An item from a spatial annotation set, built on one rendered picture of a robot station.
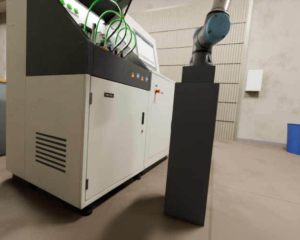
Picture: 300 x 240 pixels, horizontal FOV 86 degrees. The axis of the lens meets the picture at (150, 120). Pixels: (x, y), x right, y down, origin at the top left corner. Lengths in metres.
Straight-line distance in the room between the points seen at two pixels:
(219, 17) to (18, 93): 1.34
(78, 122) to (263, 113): 4.02
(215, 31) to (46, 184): 1.29
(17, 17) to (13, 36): 0.13
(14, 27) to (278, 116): 4.47
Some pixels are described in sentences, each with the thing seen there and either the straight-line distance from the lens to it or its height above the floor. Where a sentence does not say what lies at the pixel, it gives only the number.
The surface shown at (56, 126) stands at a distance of 1.08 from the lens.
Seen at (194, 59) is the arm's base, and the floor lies 0.94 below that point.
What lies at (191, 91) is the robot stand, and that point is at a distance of 0.93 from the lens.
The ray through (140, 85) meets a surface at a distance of 1.29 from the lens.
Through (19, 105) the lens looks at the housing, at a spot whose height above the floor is 0.59.
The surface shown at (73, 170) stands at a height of 0.27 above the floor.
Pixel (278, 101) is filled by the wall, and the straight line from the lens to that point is 4.48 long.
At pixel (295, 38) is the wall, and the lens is 4.79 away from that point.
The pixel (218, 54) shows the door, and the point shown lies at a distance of 4.46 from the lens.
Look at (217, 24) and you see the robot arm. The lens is 0.95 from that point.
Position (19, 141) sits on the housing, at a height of 0.33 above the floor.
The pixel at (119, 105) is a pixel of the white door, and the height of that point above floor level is 0.64.
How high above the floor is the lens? 0.65
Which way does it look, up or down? 5 degrees down
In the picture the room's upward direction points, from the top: 4 degrees clockwise
